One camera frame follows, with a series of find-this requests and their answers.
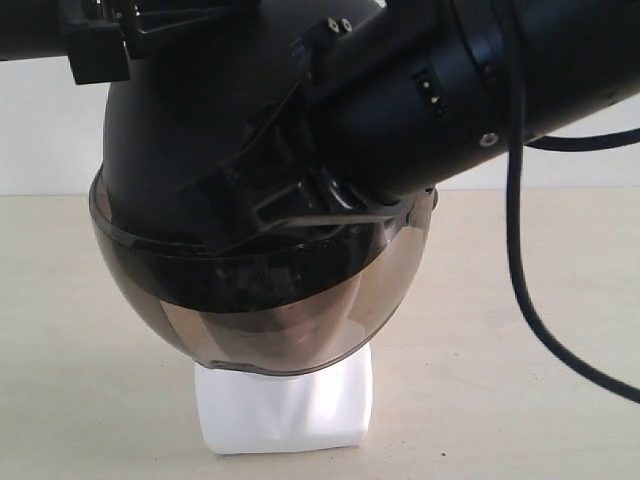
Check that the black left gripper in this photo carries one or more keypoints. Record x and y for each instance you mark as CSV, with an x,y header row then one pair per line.
x,y
272,175

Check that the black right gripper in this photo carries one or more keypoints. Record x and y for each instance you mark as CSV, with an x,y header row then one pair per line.
x,y
101,38

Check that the black helmet with tinted visor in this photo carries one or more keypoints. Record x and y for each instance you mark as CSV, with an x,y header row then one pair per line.
x,y
155,119

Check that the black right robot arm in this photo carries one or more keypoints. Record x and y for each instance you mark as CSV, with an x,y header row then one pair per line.
x,y
30,30

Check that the white mannequin head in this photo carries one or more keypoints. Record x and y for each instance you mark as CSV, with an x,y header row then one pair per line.
x,y
292,379

